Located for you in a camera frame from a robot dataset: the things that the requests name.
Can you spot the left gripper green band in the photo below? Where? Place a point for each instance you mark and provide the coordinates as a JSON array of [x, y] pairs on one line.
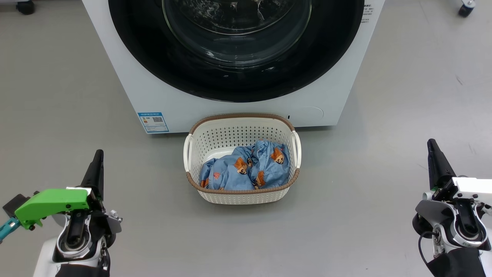
[[50, 204]]

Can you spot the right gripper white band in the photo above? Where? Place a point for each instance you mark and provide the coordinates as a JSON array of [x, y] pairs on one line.
[[472, 186]]

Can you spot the washing machine glass door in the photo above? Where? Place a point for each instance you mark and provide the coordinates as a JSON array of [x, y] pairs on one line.
[[161, 71]]

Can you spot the blue bear-print shirt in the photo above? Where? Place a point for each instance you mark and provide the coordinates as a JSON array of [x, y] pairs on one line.
[[226, 175]]

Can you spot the blue bear-print shorts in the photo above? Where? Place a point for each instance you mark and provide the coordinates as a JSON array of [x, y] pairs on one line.
[[269, 165]]

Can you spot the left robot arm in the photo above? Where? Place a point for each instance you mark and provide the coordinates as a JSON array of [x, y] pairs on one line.
[[46, 257]]

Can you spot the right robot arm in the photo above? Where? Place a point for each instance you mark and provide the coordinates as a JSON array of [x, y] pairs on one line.
[[434, 211]]

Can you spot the white front-load washing machine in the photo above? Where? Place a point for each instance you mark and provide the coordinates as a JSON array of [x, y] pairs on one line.
[[173, 111]]

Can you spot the blue energy label sticker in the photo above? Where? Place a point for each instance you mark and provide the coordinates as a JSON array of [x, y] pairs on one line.
[[153, 122]]

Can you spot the round white filter cover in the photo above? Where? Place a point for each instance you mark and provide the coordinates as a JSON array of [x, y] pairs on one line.
[[307, 115]]

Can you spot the cream perforated laundry basket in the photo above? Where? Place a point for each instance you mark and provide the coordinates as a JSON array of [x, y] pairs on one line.
[[230, 134]]

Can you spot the dark caster wheel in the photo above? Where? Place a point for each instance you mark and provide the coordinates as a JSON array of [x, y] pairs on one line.
[[26, 7], [466, 8]]

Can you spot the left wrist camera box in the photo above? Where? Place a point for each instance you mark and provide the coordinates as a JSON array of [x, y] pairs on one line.
[[13, 204]]

